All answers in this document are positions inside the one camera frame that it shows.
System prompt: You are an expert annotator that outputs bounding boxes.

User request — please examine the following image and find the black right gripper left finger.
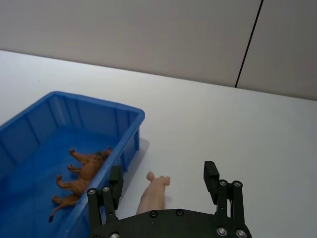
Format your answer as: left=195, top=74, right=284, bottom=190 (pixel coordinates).
left=86, top=165, right=124, bottom=227

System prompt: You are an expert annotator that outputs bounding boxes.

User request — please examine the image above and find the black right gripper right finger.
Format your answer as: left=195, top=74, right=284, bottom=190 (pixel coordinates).
left=203, top=161, right=246, bottom=222

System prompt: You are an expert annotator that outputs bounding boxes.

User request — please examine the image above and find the brown toy horse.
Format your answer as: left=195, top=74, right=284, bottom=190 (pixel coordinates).
left=48, top=146, right=113, bottom=223

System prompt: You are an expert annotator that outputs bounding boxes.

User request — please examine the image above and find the pink toy pig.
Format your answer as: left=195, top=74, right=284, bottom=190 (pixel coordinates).
left=136, top=172, right=172, bottom=216

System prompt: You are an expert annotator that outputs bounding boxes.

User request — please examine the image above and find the blue plastic bin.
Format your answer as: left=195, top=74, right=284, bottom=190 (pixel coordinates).
left=0, top=91, right=146, bottom=238

